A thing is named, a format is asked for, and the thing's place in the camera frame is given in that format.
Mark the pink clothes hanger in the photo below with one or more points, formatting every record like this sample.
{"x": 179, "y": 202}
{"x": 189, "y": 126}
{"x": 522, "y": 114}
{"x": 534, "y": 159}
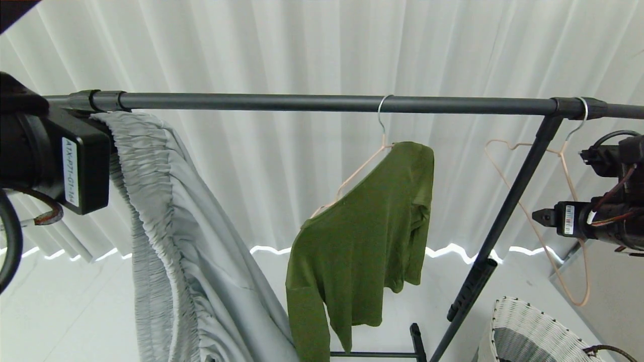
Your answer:
{"x": 378, "y": 111}
{"x": 587, "y": 291}

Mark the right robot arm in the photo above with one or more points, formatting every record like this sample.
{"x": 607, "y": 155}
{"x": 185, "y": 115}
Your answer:
{"x": 635, "y": 231}

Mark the green shirt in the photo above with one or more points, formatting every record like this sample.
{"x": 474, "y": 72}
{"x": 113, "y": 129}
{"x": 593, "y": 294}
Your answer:
{"x": 362, "y": 241}

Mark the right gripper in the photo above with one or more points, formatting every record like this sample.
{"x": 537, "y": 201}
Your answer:
{"x": 583, "y": 218}

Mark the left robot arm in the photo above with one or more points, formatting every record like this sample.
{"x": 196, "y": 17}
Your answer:
{"x": 20, "y": 95}

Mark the black clothes rack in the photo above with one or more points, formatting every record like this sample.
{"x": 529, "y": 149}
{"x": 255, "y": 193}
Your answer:
{"x": 302, "y": 103}

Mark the pale grey garment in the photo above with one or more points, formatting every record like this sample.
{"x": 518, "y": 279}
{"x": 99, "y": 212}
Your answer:
{"x": 201, "y": 251}

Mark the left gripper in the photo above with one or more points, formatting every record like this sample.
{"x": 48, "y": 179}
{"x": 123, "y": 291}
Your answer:
{"x": 45, "y": 156}

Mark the white laundry basket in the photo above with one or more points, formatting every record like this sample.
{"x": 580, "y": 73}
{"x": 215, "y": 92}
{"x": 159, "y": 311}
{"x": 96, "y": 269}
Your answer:
{"x": 523, "y": 317}

